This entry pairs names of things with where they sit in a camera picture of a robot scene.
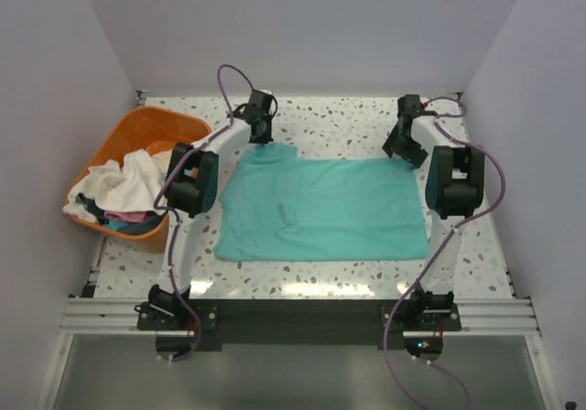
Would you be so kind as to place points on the orange plastic laundry basket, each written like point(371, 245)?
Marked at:
point(155, 130)

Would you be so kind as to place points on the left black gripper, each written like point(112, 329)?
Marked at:
point(266, 137)

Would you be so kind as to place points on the white crumpled shirt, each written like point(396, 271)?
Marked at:
point(130, 186)

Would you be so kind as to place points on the pink shirt in basket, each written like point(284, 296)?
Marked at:
point(126, 216)

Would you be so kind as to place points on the dark blue shirt in basket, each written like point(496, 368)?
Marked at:
point(90, 211)

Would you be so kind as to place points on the teal t shirt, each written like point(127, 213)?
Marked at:
point(280, 207)

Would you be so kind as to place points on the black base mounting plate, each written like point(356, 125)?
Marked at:
point(210, 324)

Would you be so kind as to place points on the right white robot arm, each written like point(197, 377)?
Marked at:
point(453, 192)

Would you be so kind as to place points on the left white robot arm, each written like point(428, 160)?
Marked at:
point(190, 190)

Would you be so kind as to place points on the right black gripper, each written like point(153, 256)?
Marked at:
point(416, 157)

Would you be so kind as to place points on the aluminium frame rail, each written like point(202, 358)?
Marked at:
point(497, 317)

